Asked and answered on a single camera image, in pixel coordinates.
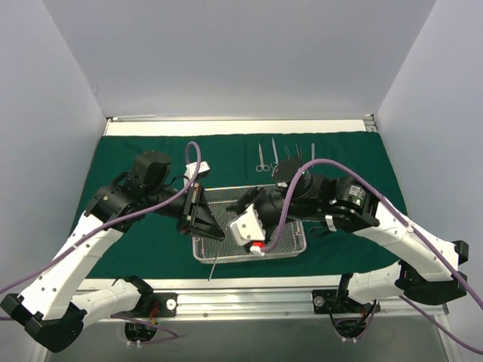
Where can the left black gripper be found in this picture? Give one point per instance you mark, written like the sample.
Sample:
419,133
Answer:
192,210

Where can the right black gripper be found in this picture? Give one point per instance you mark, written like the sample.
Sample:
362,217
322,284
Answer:
265,204

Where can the wire mesh instrument tray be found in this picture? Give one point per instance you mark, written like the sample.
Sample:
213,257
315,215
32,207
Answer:
291,244

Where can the steel surgical scissors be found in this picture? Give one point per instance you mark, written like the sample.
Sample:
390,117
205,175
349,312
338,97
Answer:
262,166

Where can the long steel tweezers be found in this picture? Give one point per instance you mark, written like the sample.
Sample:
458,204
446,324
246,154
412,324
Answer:
215,261

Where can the short steel tweezers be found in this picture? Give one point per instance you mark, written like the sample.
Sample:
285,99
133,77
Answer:
288,152

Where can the green surgical drape cloth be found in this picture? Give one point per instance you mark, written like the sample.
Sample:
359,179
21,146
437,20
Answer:
153,249

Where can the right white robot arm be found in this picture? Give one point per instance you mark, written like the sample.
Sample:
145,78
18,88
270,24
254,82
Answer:
325,191

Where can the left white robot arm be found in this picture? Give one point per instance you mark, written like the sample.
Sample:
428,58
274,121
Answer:
50,309

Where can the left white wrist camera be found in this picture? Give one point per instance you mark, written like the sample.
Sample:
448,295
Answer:
203,170

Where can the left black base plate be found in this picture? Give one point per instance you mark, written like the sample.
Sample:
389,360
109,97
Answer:
163,305

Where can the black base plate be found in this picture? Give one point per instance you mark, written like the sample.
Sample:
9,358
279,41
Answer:
163,305
336,302

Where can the aluminium front rail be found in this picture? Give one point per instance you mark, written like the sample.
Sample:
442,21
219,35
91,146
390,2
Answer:
244,299

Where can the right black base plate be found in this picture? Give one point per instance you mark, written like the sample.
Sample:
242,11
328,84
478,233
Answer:
336,302

